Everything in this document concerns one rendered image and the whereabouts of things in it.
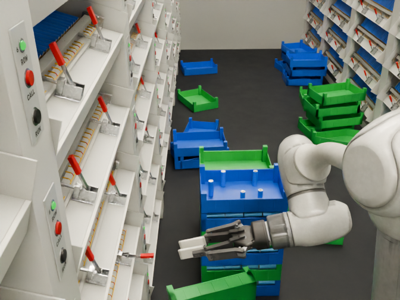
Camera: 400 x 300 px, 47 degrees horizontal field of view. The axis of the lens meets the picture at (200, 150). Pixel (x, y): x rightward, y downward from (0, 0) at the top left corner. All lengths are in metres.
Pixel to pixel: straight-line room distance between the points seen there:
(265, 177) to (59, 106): 1.18
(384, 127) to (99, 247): 0.65
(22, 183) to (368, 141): 0.41
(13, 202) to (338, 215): 0.86
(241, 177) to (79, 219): 1.05
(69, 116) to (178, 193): 1.77
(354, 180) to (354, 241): 1.58
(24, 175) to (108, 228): 0.60
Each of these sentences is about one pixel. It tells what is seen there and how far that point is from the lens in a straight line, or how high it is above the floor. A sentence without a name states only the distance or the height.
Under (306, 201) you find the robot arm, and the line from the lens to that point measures 1.19.
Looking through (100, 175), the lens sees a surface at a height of 0.88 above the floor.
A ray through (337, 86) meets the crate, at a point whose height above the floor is 0.28.
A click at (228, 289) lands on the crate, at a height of 0.20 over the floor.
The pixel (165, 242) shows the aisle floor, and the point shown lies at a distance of 2.12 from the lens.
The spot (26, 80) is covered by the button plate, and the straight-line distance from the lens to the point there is 0.50.
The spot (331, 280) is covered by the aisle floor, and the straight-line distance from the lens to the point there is 2.00.
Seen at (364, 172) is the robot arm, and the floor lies 1.04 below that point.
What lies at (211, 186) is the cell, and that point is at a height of 0.45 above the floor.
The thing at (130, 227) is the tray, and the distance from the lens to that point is 1.39.
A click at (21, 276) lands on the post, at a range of 0.60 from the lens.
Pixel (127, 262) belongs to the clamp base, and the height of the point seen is 0.50.
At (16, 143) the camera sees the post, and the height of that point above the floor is 1.14.
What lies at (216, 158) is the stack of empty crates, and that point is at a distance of 2.06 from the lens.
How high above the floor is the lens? 1.34
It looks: 28 degrees down
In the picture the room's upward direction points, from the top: 1 degrees counter-clockwise
